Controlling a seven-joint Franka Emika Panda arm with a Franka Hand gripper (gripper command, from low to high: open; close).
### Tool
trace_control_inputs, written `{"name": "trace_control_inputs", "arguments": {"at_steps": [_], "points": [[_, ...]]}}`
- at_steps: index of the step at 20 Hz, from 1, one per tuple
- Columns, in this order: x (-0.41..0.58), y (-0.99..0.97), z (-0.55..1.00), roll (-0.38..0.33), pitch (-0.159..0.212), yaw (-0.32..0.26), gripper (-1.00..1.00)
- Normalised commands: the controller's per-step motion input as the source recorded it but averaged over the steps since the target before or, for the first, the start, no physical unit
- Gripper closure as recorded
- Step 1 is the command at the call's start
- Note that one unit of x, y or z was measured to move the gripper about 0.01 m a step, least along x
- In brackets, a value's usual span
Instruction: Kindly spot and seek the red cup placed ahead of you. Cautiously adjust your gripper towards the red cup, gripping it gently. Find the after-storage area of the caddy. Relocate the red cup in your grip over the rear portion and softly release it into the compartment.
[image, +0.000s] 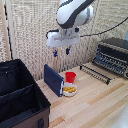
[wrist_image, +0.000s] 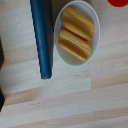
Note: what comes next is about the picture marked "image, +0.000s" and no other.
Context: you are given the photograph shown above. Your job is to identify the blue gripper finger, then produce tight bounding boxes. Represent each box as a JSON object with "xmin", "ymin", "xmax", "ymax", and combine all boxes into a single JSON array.
[
  {"xmin": 65, "ymin": 47, "xmax": 72, "ymax": 56},
  {"xmin": 53, "ymin": 49, "xmax": 59, "ymax": 59}
]

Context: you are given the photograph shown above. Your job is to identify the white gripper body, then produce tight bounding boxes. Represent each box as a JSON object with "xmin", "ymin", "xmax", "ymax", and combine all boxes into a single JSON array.
[{"xmin": 45, "ymin": 28, "xmax": 81, "ymax": 50}]

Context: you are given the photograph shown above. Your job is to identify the red plastic cup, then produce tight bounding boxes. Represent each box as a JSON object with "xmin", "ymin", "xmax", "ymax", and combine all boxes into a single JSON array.
[{"xmin": 64, "ymin": 71, "xmax": 77, "ymax": 85}]

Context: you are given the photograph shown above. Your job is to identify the black fabric storage bin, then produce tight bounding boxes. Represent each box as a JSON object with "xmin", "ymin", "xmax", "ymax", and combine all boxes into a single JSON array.
[{"xmin": 0, "ymin": 58, "xmax": 52, "ymax": 128}]

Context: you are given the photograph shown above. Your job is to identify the dark blue book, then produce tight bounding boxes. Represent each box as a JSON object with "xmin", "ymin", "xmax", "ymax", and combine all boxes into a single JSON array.
[{"xmin": 43, "ymin": 63, "xmax": 65, "ymax": 98}]

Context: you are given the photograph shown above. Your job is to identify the beige woven screen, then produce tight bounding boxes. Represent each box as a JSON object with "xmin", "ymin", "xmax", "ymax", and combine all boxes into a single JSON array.
[{"xmin": 6, "ymin": 0, "xmax": 128, "ymax": 81}]

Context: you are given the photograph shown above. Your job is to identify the yellow food pieces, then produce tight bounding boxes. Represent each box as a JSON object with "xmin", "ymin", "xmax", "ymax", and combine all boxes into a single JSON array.
[{"xmin": 63, "ymin": 86, "xmax": 76, "ymax": 94}]

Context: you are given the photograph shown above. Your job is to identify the white bowl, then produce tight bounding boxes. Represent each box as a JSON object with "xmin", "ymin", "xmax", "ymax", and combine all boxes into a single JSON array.
[{"xmin": 62, "ymin": 82, "xmax": 79, "ymax": 98}]

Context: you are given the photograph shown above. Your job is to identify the black toaster oven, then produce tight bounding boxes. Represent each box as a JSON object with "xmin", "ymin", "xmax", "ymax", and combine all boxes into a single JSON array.
[{"xmin": 91, "ymin": 37, "xmax": 128, "ymax": 80}]

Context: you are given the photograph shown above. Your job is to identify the black wire oven rack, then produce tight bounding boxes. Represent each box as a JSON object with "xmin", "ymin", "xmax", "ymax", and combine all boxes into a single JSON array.
[{"xmin": 78, "ymin": 63, "xmax": 112, "ymax": 86}]

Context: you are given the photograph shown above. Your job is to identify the black cable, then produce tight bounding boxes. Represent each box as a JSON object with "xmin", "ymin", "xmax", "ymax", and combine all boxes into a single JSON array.
[{"xmin": 79, "ymin": 16, "xmax": 128, "ymax": 38}]

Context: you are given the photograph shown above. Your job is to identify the wooden screen post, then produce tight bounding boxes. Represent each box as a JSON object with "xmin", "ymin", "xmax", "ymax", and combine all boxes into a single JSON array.
[{"xmin": 0, "ymin": 0, "xmax": 12, "ymax": 64}]

